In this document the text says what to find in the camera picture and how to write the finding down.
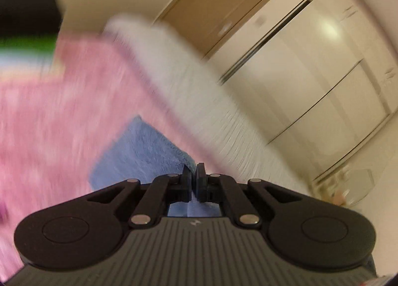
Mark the grey-white ribbed mattress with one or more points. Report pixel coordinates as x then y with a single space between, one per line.
227 140

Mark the blue denim jeans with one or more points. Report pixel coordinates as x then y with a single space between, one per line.
141 152

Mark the pink floral fleece blanket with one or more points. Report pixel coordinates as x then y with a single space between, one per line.
53 133

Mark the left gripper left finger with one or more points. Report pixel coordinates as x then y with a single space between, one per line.
144 205

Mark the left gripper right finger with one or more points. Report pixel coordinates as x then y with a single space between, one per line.
247 205

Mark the brown wooden door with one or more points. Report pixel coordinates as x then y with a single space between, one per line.
208 24

